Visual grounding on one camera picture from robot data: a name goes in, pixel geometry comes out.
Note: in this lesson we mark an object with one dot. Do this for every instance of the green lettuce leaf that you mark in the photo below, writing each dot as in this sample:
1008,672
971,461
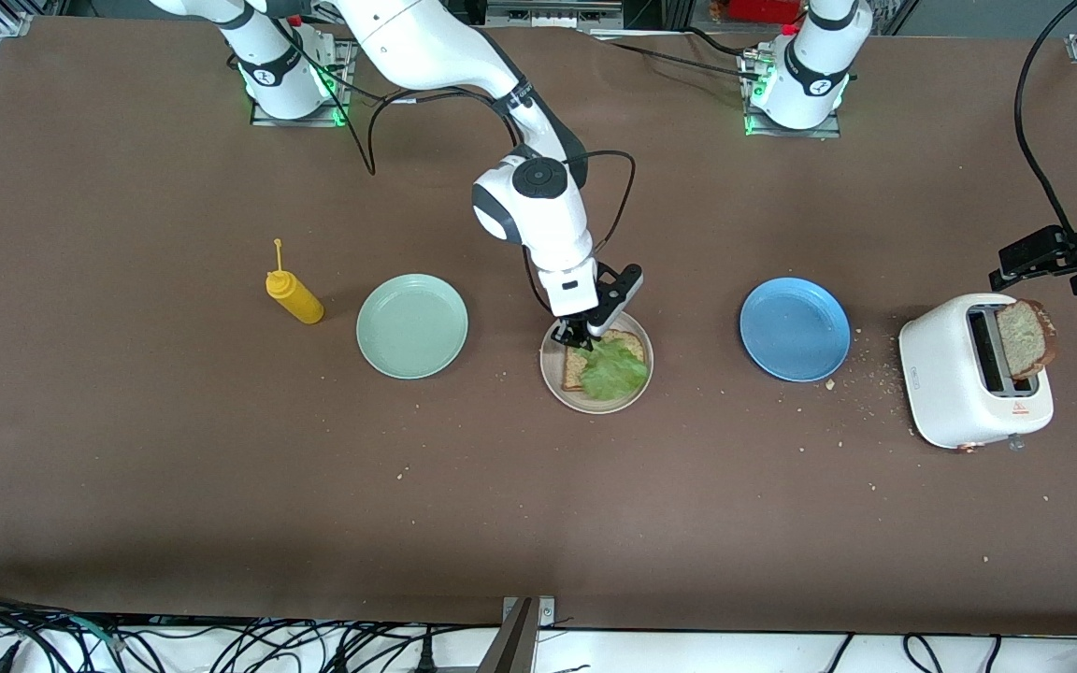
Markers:
613,374

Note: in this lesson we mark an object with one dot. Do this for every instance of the aluminium frame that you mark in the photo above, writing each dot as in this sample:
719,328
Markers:
548,14

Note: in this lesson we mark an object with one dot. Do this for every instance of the silver bracket plate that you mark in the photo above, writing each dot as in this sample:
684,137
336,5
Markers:
546,612

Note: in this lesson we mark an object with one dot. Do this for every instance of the blue plate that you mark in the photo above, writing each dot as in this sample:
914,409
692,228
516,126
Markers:
796,329

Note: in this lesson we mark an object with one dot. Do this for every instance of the white toaster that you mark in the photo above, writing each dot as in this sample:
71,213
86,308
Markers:
940,374

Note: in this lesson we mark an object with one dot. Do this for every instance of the beige plate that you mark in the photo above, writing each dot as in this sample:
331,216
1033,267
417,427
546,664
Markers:
595,406

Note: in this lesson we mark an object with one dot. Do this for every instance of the pale green plate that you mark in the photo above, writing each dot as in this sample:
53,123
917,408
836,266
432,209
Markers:
412,327

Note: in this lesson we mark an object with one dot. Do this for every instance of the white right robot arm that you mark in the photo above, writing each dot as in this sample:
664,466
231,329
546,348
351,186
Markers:
538,215

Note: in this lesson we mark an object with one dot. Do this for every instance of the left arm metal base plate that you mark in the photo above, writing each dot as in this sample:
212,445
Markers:
828,133

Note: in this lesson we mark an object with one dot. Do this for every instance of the yellow mustard squeeze bottle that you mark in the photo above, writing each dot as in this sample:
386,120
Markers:
300,301

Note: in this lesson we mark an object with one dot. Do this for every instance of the brown bread slice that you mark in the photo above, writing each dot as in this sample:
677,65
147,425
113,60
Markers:
1025,336
573,369

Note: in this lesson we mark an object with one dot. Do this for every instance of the red box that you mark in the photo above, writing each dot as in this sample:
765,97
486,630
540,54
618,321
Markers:
763,9

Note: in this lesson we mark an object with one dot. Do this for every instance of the brown table cover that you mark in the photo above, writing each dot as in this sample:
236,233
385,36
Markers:
538,523

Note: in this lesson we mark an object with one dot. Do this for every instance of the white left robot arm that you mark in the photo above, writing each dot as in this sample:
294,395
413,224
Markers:
814,65

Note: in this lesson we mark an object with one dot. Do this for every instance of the grey metal bar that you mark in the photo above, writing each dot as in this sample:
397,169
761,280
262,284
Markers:
510,645

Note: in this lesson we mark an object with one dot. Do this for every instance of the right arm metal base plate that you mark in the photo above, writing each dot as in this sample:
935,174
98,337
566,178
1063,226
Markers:
263,116

